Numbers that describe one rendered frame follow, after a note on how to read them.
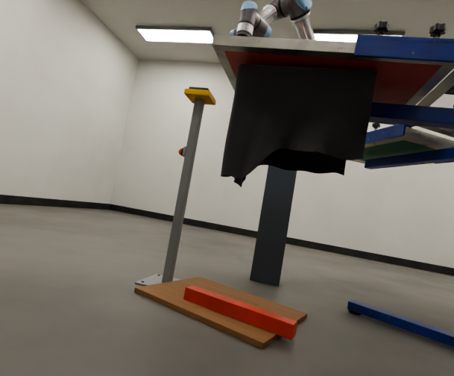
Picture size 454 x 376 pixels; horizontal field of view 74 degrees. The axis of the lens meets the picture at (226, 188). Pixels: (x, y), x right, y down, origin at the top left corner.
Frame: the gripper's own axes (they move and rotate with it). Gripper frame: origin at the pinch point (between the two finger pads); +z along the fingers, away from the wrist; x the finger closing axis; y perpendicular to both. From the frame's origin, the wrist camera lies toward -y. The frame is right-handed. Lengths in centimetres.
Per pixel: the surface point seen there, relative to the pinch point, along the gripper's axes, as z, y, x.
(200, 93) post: 7.9, 5.6, 16.8
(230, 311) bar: 96, -15, -21
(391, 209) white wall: 13, 380, -176
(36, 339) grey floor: 101, -59, 20
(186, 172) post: 46, 10, 17
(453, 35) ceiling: -205, 278, -185
